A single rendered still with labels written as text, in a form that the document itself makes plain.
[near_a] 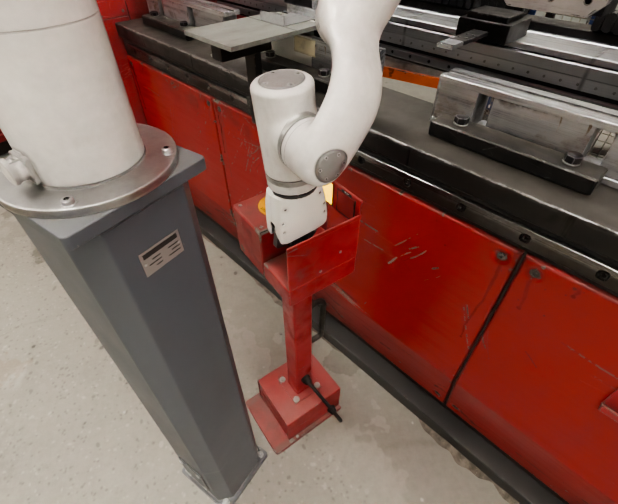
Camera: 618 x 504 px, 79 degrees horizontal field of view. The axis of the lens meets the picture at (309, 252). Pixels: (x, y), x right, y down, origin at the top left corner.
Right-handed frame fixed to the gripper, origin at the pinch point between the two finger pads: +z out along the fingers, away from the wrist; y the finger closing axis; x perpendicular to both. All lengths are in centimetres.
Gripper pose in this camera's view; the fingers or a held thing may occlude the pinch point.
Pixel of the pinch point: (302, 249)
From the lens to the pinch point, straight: 71.2
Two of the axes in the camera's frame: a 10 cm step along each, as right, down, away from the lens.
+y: -8.1, 4.6, -3.6
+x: 5.8, 5.6, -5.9
